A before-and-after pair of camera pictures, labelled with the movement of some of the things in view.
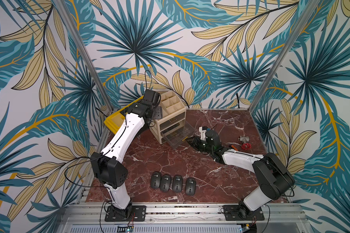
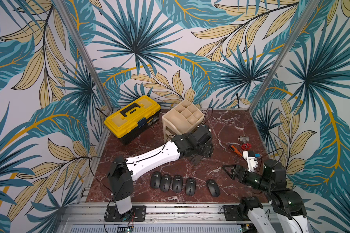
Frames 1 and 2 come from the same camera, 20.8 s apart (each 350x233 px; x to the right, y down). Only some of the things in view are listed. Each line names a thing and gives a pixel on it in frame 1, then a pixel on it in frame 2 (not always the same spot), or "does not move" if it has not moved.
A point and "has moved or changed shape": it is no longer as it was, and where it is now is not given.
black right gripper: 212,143 to 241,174
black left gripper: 159,114 to 209,150
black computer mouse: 156,178 does not move
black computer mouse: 190,184 does not move
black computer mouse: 166,182 does not move
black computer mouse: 177,183 does not move
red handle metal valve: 245,145 does not move
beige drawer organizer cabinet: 173,127 has moved or changed shape
